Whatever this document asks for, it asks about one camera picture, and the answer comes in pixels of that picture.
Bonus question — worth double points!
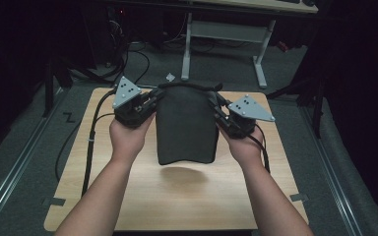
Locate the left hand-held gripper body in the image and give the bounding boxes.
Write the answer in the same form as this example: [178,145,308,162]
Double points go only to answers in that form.
[111,75,156,129]

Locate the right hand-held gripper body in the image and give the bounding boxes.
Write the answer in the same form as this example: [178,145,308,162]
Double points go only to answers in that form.
[221,93,276,140]

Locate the black fabric bag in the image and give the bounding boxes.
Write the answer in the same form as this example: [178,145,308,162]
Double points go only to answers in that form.
[155,81,224,166]

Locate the person's right hand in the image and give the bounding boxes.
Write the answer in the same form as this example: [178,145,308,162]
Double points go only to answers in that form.
[217,122,266,165]

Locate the person's left hand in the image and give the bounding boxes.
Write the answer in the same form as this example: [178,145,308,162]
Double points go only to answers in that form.
[108,112,156,162]

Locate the black metal stand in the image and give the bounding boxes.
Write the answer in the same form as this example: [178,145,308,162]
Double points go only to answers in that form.
[265,74,328,140]
[41,54,75,119]

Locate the white-framed desk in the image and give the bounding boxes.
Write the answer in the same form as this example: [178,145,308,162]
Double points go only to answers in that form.
[179,0,320,90]

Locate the red object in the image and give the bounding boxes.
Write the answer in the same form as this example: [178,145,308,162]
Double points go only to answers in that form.
[277,40,290,54]

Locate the black floor cables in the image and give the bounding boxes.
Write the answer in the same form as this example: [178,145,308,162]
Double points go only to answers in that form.
[74,19,152,87]

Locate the thick black gripper cable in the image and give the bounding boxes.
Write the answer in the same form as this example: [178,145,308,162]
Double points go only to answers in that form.
[81,88,118,198]

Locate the thin black cable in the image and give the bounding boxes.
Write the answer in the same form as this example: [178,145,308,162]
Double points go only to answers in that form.
[54,112,116,183]

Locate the metal floor rail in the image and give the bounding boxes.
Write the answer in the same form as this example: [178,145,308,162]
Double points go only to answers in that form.
[0,87,65,232]
[298,105,366,236]

